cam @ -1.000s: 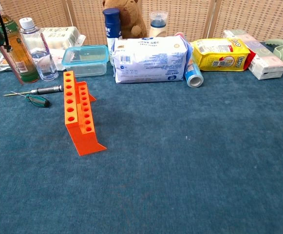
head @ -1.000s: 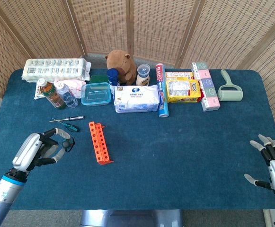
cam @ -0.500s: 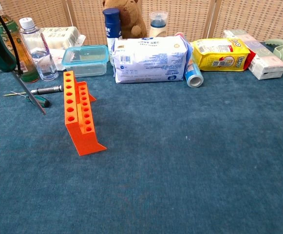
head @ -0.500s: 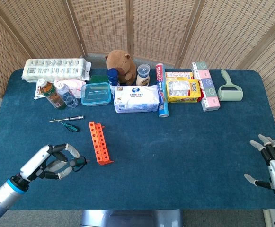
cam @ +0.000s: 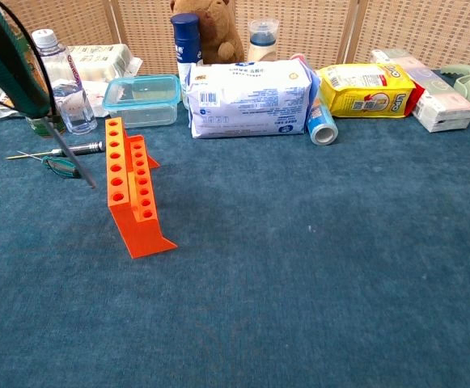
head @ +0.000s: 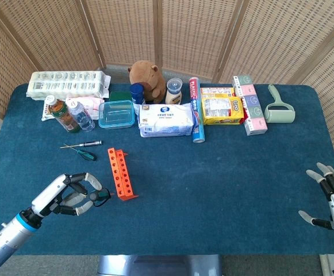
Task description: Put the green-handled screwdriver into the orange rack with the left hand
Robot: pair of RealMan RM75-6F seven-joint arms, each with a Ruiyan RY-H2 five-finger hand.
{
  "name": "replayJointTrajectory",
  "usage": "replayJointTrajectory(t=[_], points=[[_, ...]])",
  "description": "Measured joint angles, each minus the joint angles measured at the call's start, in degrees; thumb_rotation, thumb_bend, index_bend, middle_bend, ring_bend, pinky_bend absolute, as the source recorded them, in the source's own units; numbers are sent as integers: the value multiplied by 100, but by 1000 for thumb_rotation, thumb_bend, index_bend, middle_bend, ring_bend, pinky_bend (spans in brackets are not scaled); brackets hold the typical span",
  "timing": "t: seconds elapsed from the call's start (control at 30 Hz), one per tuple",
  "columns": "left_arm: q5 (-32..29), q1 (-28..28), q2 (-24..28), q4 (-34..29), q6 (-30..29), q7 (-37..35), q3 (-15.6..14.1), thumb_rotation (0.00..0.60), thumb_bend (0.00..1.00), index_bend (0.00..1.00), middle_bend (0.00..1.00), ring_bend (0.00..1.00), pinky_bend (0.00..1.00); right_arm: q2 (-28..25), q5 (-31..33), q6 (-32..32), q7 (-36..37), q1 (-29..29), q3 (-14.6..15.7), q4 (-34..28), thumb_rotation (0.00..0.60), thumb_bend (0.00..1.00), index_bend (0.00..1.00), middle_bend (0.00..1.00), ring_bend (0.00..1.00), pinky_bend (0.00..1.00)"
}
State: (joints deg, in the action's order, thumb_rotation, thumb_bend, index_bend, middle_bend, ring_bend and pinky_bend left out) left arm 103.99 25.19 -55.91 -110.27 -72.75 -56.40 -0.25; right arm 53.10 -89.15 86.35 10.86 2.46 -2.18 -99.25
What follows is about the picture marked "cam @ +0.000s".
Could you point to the large green black screwdriver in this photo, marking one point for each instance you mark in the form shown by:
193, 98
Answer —
8, 68

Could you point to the orange screwdriver holder rack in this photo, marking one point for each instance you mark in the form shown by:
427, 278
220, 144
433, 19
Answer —
137, 230

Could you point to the metal precision screwdriver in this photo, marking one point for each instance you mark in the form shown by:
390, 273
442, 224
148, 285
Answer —
89, 147

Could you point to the small green black screwdriver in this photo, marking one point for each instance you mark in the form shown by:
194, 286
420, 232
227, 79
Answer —
58, 165

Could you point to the blue felt table cover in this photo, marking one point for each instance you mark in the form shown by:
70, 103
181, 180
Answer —
283, 262

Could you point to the white wet wipes pack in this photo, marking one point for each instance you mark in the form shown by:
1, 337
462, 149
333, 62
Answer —
251, 101

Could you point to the blue cling film roll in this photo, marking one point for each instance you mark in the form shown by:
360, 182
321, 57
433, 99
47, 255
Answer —
321, 125

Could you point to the clear container blue lid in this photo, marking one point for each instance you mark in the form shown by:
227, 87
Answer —
141, 101

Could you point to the white bottle blue cap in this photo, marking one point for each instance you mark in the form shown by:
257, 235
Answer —
263, 48

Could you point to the dark blue bottle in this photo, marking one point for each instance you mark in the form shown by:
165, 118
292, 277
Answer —
186, 44

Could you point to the yellow snack bag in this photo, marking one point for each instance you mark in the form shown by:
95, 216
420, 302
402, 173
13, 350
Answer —
364, 93

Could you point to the brown plush toy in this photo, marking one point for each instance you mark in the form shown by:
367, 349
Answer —
218, 28

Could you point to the clear water bottle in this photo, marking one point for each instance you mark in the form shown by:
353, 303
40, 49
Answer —
70, 105

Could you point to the white egg carton pack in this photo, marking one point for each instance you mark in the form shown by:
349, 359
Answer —
101, 62

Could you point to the wicker folding screen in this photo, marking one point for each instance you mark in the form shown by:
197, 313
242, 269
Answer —
319, 24

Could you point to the green tea bottle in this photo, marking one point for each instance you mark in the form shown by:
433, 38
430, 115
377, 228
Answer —
36, 126

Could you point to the pastel tissue pack stack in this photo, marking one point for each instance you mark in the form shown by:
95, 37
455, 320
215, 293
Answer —
441, 101

